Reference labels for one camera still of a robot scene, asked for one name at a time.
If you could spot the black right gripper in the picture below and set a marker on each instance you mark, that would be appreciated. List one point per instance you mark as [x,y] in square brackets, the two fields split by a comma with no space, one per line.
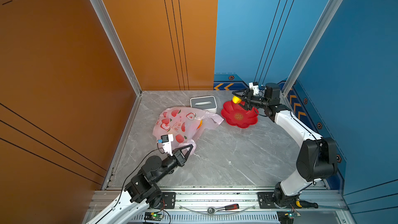
[246,106]

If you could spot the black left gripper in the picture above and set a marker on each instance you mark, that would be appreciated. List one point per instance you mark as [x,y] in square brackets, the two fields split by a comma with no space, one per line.
[178,156]

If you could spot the small yellow red apple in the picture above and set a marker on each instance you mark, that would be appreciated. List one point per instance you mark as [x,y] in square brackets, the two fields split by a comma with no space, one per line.
[236,100]

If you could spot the pink printed plastic bag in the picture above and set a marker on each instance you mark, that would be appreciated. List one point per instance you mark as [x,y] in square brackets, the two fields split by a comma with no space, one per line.
[186,124]

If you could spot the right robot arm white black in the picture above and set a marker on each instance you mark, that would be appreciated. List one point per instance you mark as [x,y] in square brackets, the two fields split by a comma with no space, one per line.
[317,159]

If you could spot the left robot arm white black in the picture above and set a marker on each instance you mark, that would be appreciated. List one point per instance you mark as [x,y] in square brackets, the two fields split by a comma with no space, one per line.
[142,192]

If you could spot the red flower-shaped plate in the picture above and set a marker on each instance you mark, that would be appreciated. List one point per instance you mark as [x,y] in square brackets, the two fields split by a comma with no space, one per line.
[235,115]

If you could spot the white grey tissue box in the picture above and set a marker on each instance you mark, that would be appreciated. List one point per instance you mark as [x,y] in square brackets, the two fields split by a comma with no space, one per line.
[205,103]

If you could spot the left green circuit board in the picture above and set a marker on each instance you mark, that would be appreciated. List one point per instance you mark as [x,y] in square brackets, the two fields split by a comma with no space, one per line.
[153,218]

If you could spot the green circuit board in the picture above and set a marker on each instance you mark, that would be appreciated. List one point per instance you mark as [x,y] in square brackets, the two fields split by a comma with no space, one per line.
[287,217]
[153,218]

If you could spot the yellow black screwdriver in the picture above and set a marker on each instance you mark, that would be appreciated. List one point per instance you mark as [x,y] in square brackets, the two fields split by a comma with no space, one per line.
[306,204]

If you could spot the right green circuit board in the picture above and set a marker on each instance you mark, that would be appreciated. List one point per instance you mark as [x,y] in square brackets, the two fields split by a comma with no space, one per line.
[287,217]

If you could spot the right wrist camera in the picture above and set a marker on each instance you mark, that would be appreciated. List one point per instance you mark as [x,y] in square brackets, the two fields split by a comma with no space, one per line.
[254,87]

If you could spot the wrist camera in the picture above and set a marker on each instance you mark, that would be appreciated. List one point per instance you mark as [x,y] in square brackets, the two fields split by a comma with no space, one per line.
[165,144]
[254,87]

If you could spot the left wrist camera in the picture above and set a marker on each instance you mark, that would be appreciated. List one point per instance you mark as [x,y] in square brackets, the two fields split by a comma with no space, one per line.
[165,144]

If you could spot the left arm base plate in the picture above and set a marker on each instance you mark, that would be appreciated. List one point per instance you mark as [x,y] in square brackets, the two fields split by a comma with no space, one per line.
[167,200]

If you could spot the red handled ratchet wrench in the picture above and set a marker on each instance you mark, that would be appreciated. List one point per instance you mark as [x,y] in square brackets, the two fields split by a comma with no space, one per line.
[214,210]

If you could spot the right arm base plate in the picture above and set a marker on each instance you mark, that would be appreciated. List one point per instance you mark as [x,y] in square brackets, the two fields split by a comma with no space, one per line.
[264,199]

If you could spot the aluminium front rail frame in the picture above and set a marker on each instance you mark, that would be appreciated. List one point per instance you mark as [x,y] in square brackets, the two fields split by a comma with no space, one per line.
[192,204]

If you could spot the right aluminium corner post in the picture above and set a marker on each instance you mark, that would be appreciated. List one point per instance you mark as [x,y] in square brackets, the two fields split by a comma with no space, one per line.
[323,22]

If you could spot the aluminium corner post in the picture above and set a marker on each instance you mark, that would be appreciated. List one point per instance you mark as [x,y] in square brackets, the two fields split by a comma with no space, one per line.
[108,26]
[323,22]

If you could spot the left aluminium corner post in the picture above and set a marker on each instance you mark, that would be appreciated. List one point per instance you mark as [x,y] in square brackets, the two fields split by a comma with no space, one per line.
[108,26]

